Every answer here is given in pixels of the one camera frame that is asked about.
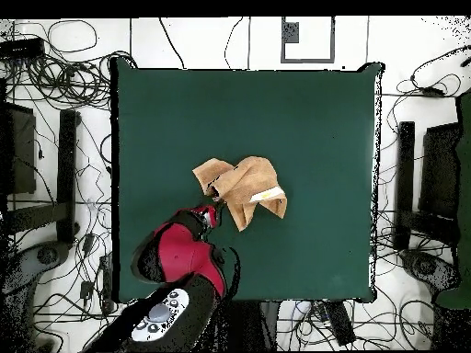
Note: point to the flat black box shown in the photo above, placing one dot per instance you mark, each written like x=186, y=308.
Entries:
x=22, y=47

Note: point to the grey office chair base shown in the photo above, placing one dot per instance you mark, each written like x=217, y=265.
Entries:
x=428, y=268
x=25, y=264

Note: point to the dark green table cloth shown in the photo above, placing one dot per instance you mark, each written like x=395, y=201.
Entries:
x=257, y=117

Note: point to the grey square floor frame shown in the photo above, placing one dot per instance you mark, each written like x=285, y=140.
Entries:
x=333, y=40

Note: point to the black upright stand bar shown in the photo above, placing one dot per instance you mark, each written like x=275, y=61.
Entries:
x=404, y=176
x=67, y=165

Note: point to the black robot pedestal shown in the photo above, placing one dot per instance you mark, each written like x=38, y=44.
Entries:
x=246, y=327

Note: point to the tan terry towel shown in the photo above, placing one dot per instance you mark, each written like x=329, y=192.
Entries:
x=243, y=184

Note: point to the black power strip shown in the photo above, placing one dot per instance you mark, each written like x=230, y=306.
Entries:
x=340, y=323
x=106, y=286

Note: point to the large black case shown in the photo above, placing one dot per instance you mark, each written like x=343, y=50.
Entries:
x=20, y=147
x=439, y=169

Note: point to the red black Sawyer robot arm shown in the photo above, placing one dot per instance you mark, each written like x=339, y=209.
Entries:
x=176, y=250

